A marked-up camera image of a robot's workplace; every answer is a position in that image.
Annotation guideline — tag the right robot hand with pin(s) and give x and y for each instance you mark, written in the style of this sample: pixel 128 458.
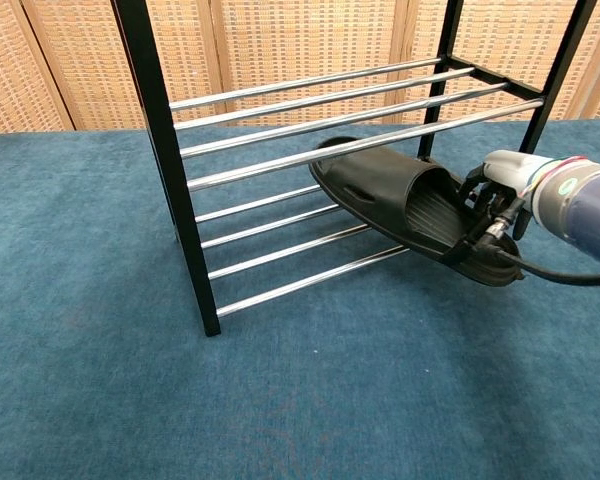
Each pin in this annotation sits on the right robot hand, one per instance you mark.
pixel 500 172

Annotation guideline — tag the black rubber slide sandal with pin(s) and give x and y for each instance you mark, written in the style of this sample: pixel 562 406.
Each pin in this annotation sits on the black rubber slide sandal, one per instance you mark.
pixel 380 195

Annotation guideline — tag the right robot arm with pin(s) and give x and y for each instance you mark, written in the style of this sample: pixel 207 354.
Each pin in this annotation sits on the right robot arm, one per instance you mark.
pixel 575 200

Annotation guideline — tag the black metal shoe rack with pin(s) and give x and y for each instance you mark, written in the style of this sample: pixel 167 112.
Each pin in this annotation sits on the black metal shoe rack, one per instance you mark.
pixel 190 240

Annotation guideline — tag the woven wicker folding screen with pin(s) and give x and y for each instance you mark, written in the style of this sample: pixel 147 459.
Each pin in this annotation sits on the woven wicker folding screen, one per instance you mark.
pixel 300 45

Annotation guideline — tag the blue carpet mat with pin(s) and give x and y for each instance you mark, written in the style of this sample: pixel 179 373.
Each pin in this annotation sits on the blue carpet mat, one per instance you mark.
pixel 105 375

